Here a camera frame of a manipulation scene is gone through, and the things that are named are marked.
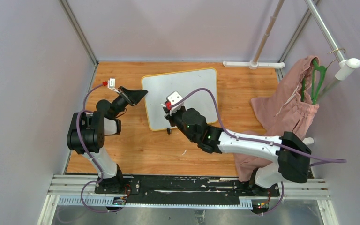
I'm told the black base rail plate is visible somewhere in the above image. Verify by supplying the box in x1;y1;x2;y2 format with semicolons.
94;175;280;207

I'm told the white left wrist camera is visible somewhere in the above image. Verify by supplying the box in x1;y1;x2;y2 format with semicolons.
107;77;120;94

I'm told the yellow framed whiteboard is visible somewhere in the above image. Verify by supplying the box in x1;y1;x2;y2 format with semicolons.
141;68;218;131

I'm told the green clothes hanger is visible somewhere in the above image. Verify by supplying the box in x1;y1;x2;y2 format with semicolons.
300;57;328;105

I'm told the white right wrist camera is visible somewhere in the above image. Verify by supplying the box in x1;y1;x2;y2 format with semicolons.
163;91;184;116

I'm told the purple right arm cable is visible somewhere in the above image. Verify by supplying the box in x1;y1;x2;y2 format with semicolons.
165;88;348;215

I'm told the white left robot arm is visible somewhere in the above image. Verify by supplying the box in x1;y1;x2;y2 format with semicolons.
67;86;148;194

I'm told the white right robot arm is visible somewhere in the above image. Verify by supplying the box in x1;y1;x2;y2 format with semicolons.
163;106;311;196

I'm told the white rack base foot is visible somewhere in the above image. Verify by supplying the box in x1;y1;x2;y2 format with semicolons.
223;61;285;70

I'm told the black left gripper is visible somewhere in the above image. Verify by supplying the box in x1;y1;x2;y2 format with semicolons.
112;87;147;119

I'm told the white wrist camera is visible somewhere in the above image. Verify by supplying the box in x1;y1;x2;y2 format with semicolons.
107;77;120;94
163;91;184;116

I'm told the pink cloth garment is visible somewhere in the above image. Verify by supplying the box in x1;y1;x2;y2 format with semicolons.
232;55;320;183

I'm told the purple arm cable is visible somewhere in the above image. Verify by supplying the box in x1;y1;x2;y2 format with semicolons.
165;88;348;215
75;81;121;214

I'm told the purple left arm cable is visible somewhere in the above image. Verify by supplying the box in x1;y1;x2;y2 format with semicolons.
75;81;121;214

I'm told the silver clothes rail pole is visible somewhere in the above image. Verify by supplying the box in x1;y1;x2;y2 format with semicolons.
305;0;360;102

